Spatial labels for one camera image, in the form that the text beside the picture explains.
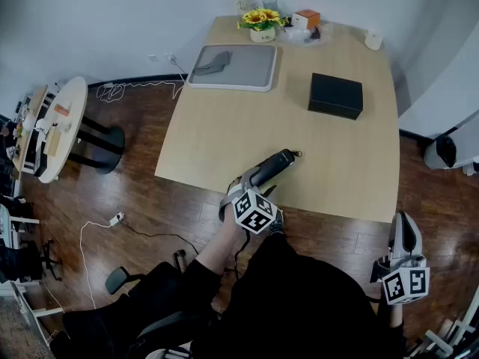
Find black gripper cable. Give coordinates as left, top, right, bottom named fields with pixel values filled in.
left=224, top=229, right=251, bottom=280

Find round white side table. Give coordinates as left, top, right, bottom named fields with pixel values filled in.
left=36, top=76, right=126, bottom=185

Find person's dark shoe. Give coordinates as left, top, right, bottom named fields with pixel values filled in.
left=269, top=209, right=287, bottom=237

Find grey cloth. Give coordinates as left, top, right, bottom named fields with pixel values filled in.
left=192, top=50, right=234, bottom=77

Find person's black clothed body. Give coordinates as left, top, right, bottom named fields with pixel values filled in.
left=126, top=233, right=411, bottom=359

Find black swivel chair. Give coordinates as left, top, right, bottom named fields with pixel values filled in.
left=0, top=237, right=64, bottom=284

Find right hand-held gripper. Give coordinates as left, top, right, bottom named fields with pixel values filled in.
left=370, top=211, right=431, bottom=306

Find white cup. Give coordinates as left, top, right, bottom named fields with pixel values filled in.
left=364, top=27, right=384, bottom=51

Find long white floor cable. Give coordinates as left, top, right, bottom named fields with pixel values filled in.
left=79, top=220, right=113, bottom=310

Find clear plastic bag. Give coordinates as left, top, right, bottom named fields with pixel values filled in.
left=277, top=21, right=335, bottom=47

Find black floor cable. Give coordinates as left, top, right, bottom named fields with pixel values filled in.
left=118, top=221, right=200, bottom=257

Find sunflowers in white pot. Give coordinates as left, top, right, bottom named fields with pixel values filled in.
left=237, top=7, right=290, bottom=44

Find cluttered wooden desk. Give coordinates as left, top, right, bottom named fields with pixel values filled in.
left=10, top=84, right=49, bottom=181

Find grey tray with white rim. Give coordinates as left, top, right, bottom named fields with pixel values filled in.
left=186, top=43, right=278, bottom=93

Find person's right forearm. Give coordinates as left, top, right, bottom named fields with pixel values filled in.
left=387, top=303, right=406, bottom=329

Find black rectangular box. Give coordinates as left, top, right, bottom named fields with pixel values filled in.
left=307, top=72, right=364, bottom=121

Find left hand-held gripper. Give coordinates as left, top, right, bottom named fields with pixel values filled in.
left=219, top=165, right=280, bottom=236

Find white metal rack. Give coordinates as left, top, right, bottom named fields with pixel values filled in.
left=406, top=286, right=479, bottom=359

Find tangled white cable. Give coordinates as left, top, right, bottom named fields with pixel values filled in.
left=96, top=62, right=188, bottom=104

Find person's left forearm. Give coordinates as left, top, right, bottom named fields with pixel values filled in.
left=193, top=215, right=245, bottom=276

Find black office chair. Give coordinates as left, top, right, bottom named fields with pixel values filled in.
left=49, top=249, right=225, bottom=359

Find orange and white box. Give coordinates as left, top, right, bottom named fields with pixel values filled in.
left=290, top=8, right=322, bottom=30

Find bin with black bag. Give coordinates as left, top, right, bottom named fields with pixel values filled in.
left=423, top=133, right=460, bottom=171

